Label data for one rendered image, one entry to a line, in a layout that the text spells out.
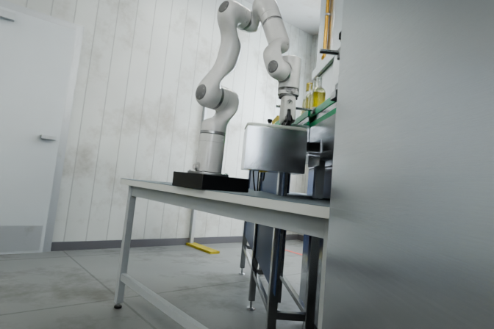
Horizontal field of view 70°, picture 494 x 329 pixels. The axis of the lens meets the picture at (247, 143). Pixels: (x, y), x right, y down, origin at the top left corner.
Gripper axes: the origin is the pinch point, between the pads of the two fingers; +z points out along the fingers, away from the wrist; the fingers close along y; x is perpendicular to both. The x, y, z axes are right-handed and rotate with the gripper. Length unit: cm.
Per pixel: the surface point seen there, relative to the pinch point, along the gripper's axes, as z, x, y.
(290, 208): 25.9, 1.4, -26.9
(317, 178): 14.3, -20.6, 22.4
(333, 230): 26, 5, -76
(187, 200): 30, 37, 31
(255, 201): 25.4, 10.8, -13.6
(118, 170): 17, 128, 246
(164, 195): 29, 50, 50
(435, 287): 27, 5, -104
